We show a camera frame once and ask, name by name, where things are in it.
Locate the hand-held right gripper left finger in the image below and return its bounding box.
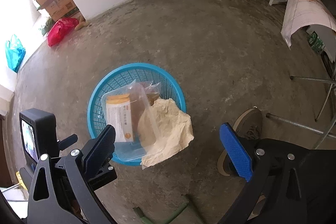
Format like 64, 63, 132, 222
27, 124, 117, 224

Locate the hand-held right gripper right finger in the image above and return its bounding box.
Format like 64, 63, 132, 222
217, 123, 309, 224

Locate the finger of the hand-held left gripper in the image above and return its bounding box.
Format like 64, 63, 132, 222
58, 134, 78, 150

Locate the clear plastic container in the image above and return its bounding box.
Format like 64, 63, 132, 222
101, 82, 163, 162

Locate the white and orange medicine box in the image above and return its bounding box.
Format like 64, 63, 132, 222
106, 93, 137, 143

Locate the brown paper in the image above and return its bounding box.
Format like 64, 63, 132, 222
137, 98, 195, 168

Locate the blue plastic basket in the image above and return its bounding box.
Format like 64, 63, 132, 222
87, 63, 187, 167

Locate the grey sneaker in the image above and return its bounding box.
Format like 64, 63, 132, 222
217, 107, 263, 177

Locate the blue plastic bag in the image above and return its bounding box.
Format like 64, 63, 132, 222
5, 34, 26, 73

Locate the red plastic bag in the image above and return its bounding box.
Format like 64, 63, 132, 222
47, 17, 79, 47

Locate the brown root vegetable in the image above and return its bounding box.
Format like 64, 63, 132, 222
75, 18, 91, 30

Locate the cardboard box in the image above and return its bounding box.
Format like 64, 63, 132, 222
49, 6, 80, 23
36, 0, 76, 14

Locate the green and white carton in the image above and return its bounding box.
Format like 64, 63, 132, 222
307, 31, 326, 53

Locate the green metal frame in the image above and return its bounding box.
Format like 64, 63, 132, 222
133, 194, 195, 224

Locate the metal table frame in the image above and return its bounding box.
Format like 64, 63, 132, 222
266, 74, 336, 150

